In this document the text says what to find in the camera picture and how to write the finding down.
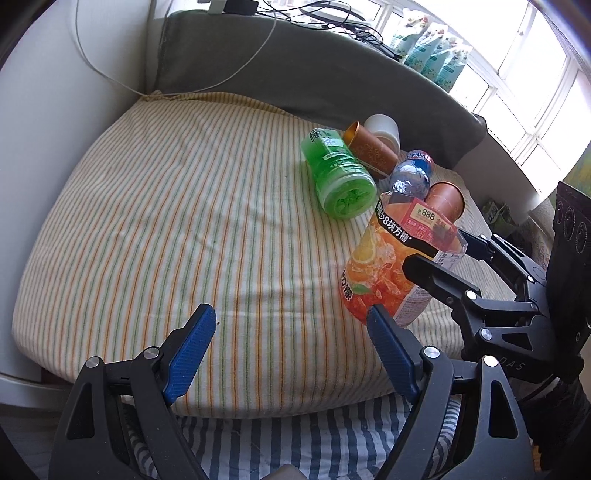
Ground green packet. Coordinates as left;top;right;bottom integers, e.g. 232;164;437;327
482;198;518;232

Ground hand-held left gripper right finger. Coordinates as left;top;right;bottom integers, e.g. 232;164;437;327
367;304;539;480

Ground clear water bottle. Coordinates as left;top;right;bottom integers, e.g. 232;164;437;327
387;149;437;200

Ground orange drink bottle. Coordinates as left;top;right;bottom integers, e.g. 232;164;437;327
341;191;468;328

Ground row of green white packets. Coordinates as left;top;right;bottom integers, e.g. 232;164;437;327
388;7;472;93

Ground grey cushion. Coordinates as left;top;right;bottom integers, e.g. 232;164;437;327
154;10;488;174

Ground striped mattress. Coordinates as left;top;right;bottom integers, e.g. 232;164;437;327
11;91;522;418

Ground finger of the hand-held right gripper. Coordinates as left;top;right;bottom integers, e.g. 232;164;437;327
461;231;544;302
402;255;550;346

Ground green plastic bottle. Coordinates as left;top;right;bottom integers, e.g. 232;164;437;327
300;128;378;219

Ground black cables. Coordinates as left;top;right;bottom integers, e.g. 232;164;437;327
259;0;402;61

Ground blue striped cloth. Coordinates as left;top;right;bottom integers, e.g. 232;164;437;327
120;392;462;480

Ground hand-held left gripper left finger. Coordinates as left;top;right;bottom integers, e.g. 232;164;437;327
48;303;218;480

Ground white cup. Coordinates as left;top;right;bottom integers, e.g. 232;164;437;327
364;114;400;151

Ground brown paper cup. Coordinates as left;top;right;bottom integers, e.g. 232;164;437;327
424;182;465;227
342;121;400;180

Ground white cable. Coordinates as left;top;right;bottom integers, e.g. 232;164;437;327
74;0;278;100

